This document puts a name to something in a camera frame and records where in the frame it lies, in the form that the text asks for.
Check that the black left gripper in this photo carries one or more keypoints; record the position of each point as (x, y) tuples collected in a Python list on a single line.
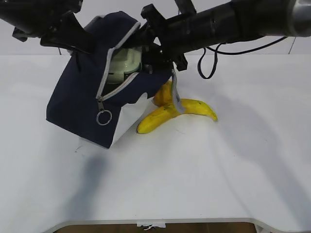
[(54, 22)]

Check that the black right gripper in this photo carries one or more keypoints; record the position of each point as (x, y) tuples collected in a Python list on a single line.
[(152, 38)]

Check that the green lidded glass container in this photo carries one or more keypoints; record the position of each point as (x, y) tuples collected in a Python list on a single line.
[(124, 62)]

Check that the yellow pear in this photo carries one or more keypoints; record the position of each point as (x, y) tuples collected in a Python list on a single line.
[(164, 95)]

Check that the yellow banana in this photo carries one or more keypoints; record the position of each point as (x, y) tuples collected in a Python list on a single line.
[(167, 112)]

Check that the navy blue lunch bag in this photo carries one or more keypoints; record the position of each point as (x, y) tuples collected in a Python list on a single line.
[(83, 102)]

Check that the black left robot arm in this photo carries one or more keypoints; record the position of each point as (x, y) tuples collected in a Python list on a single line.
[(53, 21)]

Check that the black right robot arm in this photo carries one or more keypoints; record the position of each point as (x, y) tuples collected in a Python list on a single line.
[(231, 22)]

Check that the white tape on table edge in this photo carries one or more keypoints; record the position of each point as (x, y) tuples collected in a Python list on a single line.
[(152, 224)]

